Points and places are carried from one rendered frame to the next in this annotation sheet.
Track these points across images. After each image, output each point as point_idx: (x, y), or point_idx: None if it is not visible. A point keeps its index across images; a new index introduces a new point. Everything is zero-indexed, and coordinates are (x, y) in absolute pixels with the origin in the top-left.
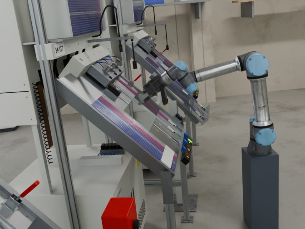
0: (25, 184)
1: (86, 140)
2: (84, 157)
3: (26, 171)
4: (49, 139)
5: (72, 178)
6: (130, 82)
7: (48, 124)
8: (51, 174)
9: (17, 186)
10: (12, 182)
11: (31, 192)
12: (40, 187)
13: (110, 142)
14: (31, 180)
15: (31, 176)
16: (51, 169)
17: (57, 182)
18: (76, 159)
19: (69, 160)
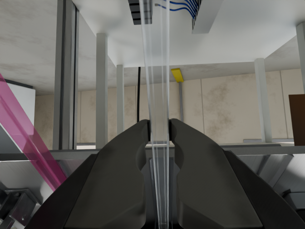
0: (247, 52)
1: (106, 48)
2: (204, 28)
3: (203, 61)
4: (302, 108)
5: (265, 12)
6: (22, 220)
7: (297, 135)
8: (225, 41)
9: (248, 55)
10: (232, 61)
11: (283, 40)
12: (270, 38)
13: (73, 5)
14: (237, 51)
15: (223, 54)
16: (205, 47)
17: (267, 26)
18: (173, 32)
19: (173, 39)
